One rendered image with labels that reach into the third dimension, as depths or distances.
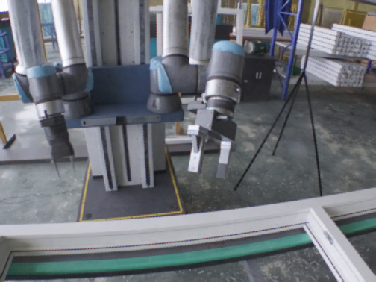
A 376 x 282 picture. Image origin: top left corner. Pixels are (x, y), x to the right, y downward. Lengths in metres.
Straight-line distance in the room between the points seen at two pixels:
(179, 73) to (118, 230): 0.49
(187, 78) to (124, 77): 0.70
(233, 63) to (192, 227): 0.48
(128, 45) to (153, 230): 1.02
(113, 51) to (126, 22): 0.17
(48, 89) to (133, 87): 0.67
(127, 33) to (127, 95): 0.34
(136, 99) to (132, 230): 0.87
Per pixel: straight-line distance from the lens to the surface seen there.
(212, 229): 0.83
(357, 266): 0.85
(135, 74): 1.42
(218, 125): 0.62
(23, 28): 1.21
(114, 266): 0.80
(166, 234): 0.81
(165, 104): 1.31
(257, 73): 4.35
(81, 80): 1.01
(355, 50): 5.12
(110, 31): 1.47
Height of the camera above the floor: 1.53
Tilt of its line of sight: 30 degrees down
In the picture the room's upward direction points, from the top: 3 degrees clockwise
